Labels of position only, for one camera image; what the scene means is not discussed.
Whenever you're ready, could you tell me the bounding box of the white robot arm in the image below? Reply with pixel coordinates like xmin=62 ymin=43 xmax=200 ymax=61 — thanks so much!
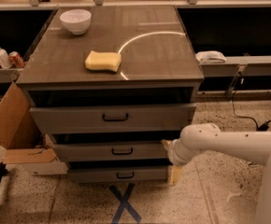
xmin=163 ymin=123 xmax=271 ymax=224

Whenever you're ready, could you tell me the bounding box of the yellow sponge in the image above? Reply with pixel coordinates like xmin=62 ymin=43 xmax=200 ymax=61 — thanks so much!
xmin=85 ymin=50 xmax=121 ymax=72

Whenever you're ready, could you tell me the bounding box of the grey top drawer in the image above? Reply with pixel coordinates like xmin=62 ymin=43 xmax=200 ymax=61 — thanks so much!
xmin=30 ymin=104 xmax=196 ymax=134

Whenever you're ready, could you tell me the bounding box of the folded white cloth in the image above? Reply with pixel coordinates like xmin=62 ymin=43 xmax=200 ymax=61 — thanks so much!
xmin=195 ymin=50 xmax=227 ymax=63

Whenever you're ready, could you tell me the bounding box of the brown cardboard box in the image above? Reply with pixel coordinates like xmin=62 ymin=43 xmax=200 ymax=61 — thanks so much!
xmin=0 ymin=83 xmax=67 ymax=175

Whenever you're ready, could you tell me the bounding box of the black power cable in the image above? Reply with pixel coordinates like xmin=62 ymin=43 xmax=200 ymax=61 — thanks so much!
xmin=231 ymin=72 xmax=271 ymax=133

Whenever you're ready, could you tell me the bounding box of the white ceramic bowl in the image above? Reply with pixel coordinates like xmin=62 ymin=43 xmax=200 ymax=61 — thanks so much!
xmin=60 ymin=9 xmax=92 ymax=35

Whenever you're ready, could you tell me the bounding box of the grey drawer cabinet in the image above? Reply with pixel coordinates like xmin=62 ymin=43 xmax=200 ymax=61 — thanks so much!
xmin=17 ymin=6 xmax=204 ymax=172

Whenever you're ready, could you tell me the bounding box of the red soda can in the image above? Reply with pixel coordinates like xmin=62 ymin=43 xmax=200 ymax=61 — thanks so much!
xmin=9 ymin=51 xmax=25 ymax=68

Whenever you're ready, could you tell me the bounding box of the white pump bottle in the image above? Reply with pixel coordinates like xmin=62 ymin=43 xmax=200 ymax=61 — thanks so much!
xmin=0 ymin=48 xmax=12 ymax=69

